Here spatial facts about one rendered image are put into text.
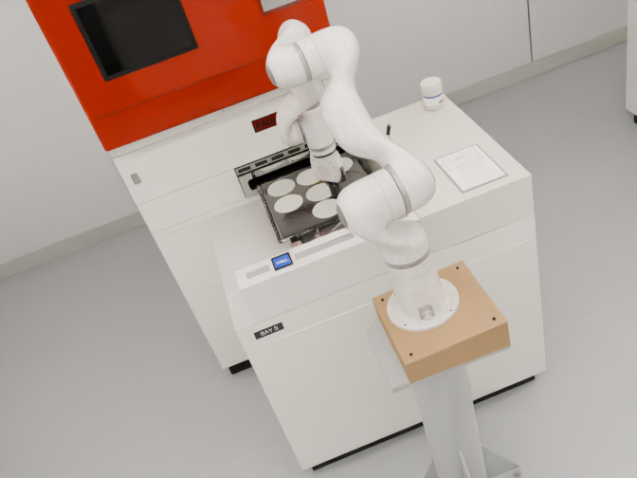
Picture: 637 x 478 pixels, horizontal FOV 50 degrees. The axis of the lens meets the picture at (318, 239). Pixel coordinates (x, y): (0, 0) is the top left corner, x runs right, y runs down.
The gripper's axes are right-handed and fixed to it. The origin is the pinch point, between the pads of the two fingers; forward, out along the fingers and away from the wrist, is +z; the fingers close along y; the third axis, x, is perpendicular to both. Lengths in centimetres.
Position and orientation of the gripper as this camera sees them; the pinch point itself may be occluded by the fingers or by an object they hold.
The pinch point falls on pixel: (335, 189)
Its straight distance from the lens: 225.1
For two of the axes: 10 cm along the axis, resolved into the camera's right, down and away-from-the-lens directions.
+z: 2.5, 7.6, 6.1
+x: 5.2, -6.3, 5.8
